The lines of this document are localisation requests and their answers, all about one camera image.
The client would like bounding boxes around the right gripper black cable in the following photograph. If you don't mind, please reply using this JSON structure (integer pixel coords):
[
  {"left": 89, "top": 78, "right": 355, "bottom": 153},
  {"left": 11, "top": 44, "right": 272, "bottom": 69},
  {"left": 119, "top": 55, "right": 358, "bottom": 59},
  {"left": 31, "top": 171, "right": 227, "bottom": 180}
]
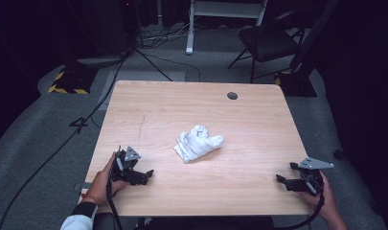
[{"left": 273, "top": 186, "right": 326, "bottom": 230}]

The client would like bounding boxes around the black folding chair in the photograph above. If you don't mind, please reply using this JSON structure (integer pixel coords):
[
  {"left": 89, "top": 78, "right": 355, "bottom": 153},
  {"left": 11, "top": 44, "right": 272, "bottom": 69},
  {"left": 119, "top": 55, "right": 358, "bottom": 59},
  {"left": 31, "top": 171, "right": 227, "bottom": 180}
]
[{"left": 226, "top": 9, "right": 308, "bottom": 84}]

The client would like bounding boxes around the long black floor cable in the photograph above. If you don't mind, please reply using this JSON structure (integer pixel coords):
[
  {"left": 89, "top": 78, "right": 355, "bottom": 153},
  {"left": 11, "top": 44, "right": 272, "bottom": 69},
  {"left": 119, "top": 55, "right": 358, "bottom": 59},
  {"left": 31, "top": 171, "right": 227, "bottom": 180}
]
[{"left": 0, "top": 52, "right": 130, "bottom": 230}]

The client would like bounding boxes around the dark cabinet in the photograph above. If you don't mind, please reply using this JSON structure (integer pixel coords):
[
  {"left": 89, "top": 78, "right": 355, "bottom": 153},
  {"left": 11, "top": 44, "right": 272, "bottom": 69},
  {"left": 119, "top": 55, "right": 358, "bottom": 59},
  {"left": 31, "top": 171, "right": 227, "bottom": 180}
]
[{"left": 74, "top": 0, "right": 139, "bottom": 67}]

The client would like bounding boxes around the thin black floor cable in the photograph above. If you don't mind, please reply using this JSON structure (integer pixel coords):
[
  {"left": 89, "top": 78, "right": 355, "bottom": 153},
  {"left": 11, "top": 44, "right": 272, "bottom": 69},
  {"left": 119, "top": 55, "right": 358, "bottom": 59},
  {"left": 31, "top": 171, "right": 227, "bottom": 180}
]
[{"left": 143, "top": 51, "right": 202, "bottom": 83}]

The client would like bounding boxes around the black yellow striped stand base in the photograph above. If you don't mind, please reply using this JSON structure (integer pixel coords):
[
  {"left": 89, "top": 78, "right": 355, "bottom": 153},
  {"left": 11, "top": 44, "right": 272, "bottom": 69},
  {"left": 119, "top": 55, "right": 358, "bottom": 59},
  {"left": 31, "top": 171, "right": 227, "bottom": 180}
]
[
  {"left": 47, "top": 65, "right": 99, "bottom": 96},
  {"left": 274, "top": 69, "right": 318, "bottom": 98}
]

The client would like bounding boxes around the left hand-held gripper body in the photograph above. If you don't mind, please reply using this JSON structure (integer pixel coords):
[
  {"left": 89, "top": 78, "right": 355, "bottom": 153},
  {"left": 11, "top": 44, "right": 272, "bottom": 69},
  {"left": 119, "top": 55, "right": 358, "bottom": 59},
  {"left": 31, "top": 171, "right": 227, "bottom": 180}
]
[{"left": 109, "top": 146, "right": 142, "bottom": 185}]

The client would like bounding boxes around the person's right hand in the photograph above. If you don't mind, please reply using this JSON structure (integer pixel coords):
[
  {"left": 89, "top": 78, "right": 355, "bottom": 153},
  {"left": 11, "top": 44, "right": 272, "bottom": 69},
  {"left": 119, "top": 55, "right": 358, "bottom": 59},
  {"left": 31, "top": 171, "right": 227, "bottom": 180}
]
[{"left": 297, "top": 172, "right": 338, "bottom": 222}]

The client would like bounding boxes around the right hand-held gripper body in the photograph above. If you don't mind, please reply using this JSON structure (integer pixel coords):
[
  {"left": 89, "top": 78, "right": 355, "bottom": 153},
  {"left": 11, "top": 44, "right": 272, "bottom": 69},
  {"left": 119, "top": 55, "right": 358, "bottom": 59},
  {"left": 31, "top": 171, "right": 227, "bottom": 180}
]
[{"left": 285, "top": 156, "right": 335, "bottom": 196}]

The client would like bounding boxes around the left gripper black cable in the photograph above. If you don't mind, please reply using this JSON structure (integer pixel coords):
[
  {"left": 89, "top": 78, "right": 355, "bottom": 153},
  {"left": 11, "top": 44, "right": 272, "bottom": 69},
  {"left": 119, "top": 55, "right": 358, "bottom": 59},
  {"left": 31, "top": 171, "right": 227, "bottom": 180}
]
[{"left": 105, "top": 179, "right": 124, "bottom": 230}]

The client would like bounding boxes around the person's left hand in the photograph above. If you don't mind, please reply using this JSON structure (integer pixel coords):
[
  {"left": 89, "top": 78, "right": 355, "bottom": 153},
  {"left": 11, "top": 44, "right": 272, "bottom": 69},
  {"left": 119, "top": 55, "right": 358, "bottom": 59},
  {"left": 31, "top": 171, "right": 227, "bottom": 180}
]
[{"left": 89, "top": 150, "right": 127, "bottom": 205}]

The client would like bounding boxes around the white towel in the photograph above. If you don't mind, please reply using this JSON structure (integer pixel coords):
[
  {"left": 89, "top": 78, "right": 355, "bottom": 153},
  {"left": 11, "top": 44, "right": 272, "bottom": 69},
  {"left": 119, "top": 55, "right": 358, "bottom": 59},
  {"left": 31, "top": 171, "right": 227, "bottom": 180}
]
[{"left": 172, "top": 125, "right": 225, "bottom": 164}]

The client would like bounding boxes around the grey table bracket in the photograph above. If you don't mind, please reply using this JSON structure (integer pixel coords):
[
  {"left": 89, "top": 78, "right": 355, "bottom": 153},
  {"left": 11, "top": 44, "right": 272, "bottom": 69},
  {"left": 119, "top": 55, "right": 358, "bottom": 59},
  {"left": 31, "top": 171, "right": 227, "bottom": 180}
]
[{"left": 72, "top": 181, "right": 92, "bottom": 193}]

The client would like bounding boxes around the black slanted stand pole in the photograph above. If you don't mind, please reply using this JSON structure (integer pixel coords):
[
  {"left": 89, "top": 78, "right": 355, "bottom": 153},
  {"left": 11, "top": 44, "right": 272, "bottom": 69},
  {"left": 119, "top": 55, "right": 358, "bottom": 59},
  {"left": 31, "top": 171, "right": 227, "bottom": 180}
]
[{"left": 289, "top": 0, "right": 340, "bottom": 75}]

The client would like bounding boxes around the black tripod leg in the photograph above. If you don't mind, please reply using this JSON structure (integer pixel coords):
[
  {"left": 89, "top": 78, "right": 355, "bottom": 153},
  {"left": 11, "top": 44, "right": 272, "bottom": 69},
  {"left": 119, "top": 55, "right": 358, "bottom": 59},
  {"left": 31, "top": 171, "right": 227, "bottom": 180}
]
[{"left": 133, "top": 47, "right": 174, "bottom": 82}]

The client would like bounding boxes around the white desk frame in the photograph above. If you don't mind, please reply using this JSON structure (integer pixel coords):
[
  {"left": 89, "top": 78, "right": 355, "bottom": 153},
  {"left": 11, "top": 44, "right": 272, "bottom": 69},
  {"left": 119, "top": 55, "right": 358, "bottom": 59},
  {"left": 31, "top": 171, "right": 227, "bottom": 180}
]
[{"left": 185, "top": 0, "right": 269, "bottom": 57}]

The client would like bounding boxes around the bundle of floor cables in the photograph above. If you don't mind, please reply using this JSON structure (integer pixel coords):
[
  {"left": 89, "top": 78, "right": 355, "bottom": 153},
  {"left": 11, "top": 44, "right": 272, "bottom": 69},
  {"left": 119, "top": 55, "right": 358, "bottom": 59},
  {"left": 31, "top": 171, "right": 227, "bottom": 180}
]
[{"left": 136, "top": 19, "right": 199, "bottom": 50}]

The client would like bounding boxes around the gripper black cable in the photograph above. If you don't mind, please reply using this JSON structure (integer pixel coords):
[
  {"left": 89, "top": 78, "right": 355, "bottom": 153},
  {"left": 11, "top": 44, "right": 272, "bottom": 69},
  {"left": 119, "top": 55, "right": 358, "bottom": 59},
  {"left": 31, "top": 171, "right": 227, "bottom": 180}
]
[
  {"left": 273, "top": 186, "right": 326, "bottom": 230},
  {"left": 105, "top": 179, "right": 124, "bottom": 230}
]

